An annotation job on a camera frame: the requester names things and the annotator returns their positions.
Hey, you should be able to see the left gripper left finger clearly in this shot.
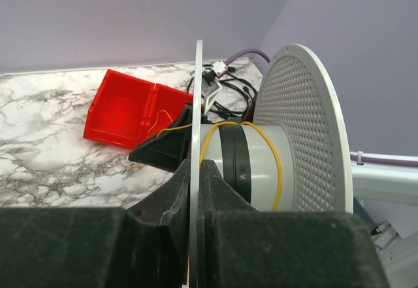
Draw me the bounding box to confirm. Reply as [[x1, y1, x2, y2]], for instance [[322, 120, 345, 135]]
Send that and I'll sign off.
[[1, 161, 190, 287]]

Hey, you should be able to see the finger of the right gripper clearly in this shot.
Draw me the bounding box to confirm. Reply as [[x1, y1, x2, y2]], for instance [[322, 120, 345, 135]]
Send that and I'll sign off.
[[128, 103, 193, 172]]

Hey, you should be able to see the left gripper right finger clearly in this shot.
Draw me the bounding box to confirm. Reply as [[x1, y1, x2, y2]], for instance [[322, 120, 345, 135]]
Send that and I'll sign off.
[[197, 160, 389, 287]]

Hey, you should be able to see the yellow wire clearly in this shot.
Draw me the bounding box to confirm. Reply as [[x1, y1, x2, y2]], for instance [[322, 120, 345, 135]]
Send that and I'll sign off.
[[146, 110, 283, 212]]

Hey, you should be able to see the white cable spool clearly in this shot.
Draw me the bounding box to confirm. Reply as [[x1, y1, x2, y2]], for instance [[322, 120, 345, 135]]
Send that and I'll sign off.
[[189, 44, 353, 287]]

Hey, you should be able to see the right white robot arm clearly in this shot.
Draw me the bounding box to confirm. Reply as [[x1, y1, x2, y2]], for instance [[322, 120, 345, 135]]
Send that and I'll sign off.
[[129, 101, 417, 287]]

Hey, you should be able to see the red plastic bin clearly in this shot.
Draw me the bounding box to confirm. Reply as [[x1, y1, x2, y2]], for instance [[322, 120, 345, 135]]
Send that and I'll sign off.
[[83, 69, 193, 150]]

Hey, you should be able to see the black coiled cable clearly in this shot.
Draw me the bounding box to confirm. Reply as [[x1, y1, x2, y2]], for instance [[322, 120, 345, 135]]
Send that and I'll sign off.
[[187, 64, 259, 119]]

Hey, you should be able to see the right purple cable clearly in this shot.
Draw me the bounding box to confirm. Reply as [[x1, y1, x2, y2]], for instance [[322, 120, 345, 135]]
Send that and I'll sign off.
[[225, 48, 418, 168]]

